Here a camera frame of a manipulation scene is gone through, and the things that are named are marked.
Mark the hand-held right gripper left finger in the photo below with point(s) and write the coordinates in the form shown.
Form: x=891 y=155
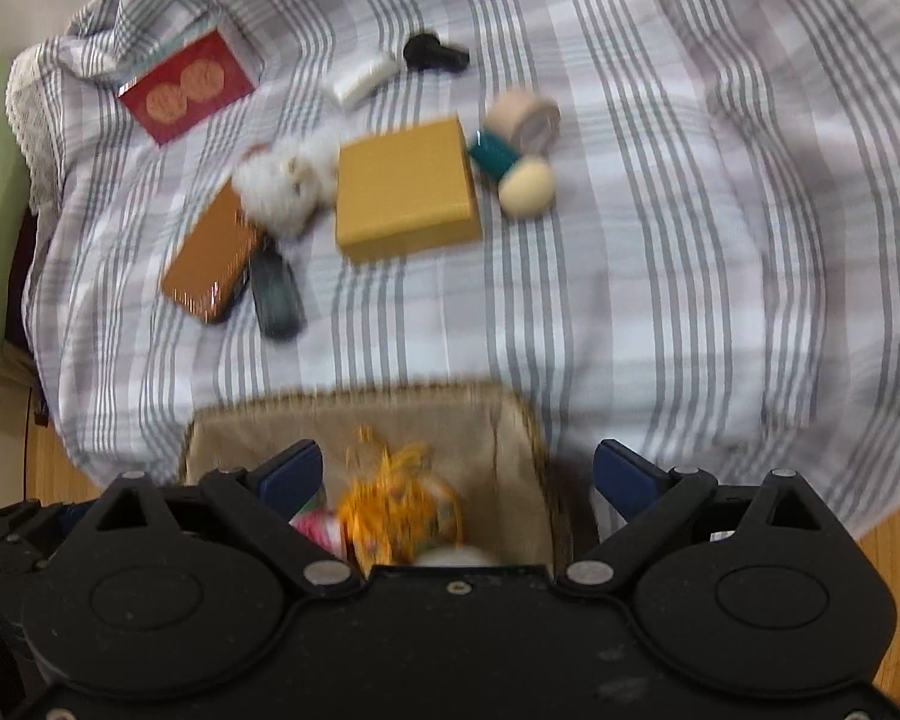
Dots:
x=292 y=472

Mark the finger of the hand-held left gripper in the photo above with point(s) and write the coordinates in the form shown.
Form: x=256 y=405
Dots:
x=15 y=532

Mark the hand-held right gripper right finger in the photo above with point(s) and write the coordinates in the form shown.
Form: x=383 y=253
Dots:
x=630 y=476

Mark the pink striped scrunchie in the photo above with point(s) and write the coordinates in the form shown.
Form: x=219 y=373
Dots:
x=316 y=529

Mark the wicker basket with cloth lining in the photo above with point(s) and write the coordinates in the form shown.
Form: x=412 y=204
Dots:
x=510 y=465

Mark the dark transparent small bottle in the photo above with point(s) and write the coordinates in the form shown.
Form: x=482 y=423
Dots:
x=277 y=300

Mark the white plush dog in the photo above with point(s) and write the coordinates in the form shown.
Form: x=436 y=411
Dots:
x=277 y=187

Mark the wooden cabinet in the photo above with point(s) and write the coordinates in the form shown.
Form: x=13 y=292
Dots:
x=19 y=375

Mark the brown textured glasses case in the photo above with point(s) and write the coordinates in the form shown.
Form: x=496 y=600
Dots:
x=210 y=262

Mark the grey plaid blanket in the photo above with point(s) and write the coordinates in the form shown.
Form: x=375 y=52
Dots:
x=645 y=240

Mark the gold cardboard box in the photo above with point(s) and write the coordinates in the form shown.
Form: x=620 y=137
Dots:
x=405 y=195

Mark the white lace cloth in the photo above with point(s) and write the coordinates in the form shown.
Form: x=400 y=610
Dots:
x=34 y=142

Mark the small white object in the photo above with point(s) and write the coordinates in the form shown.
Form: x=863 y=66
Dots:
x=364 y=79

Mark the red card with gold print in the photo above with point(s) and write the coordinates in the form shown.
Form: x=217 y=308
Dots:
x=187 y=86

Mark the small black object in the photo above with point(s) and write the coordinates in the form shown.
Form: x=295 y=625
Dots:
x=435 y=52

